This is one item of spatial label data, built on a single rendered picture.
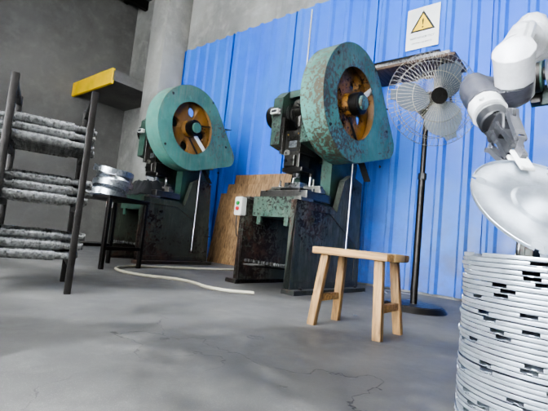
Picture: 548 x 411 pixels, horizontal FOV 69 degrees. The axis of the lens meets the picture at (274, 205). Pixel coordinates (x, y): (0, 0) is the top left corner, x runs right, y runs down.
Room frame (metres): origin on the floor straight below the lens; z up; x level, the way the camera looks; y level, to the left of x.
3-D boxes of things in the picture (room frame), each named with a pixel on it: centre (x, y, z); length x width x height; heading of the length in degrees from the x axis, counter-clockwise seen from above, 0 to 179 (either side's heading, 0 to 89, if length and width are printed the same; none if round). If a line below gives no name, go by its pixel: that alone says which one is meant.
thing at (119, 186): (3.17, 1.31, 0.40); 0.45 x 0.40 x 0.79; 62
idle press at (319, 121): (3.20, -0.40, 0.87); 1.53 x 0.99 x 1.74; 138
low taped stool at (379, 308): (1.70, -0.39, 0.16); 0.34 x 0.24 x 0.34; 51
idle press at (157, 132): (4.29, 1.00, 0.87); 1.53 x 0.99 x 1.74; 143
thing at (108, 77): (6.17, 2.65, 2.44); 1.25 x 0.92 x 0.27; 50
